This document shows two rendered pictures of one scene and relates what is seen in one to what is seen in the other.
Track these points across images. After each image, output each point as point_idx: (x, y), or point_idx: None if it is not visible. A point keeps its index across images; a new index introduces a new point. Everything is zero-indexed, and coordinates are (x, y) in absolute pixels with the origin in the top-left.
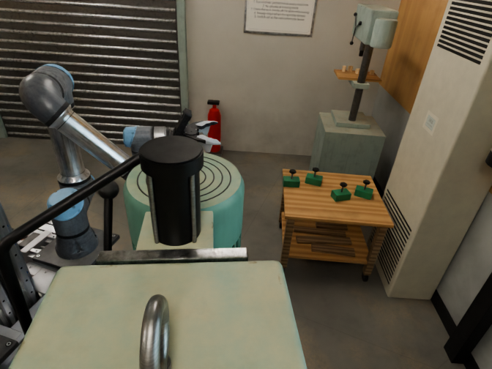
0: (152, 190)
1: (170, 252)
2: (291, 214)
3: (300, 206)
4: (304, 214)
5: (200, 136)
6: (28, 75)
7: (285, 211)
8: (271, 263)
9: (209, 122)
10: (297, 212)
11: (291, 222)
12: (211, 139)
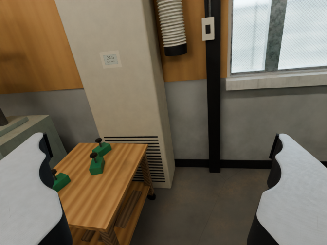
0: None
1: None
2: (105, 219)
3: (95, 207)
4: (110, 205)
5: (317, 243)
6: None
7: (98, 227)
8: None
9: (40, 152)
10: (105, 212)
11: (109, 227)
12: (302, 156)
